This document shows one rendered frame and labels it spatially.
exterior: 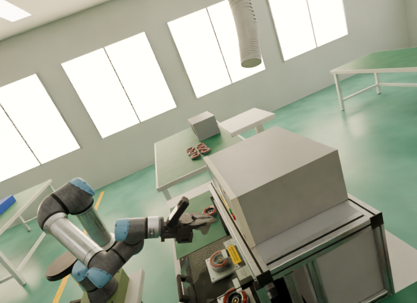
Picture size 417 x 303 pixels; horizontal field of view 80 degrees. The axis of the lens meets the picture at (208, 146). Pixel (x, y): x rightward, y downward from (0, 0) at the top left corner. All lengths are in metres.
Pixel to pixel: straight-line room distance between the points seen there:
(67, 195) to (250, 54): 1.48
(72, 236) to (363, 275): 1.04
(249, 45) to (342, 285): 1.58
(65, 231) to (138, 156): 4.72
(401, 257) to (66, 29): 5.65
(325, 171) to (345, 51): 6.39
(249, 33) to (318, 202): 1.43
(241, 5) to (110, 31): 3.83
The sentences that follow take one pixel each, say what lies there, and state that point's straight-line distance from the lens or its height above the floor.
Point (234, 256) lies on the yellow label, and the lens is 0.98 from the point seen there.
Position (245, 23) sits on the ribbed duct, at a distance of 2.07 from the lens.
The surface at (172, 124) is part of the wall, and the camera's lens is 5.59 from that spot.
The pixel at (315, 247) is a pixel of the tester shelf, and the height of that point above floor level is 1.11.
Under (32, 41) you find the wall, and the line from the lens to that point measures 5.92.
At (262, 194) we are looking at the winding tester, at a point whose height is 1.28.
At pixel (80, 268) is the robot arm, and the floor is 1.05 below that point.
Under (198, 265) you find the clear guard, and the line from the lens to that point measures 1.02.
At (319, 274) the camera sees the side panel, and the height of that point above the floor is 1.00.
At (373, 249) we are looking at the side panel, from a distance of 1.05.
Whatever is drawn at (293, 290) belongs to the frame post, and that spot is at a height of 0.98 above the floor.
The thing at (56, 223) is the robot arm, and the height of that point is 1.38.
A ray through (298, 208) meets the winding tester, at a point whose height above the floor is 1.17.
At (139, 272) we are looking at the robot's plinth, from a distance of 1.70.
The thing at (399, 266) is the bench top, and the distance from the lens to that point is 1.30.
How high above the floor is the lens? 1.74
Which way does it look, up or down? 19 degrees down
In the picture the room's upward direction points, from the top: 22 degrees counter-clockwise
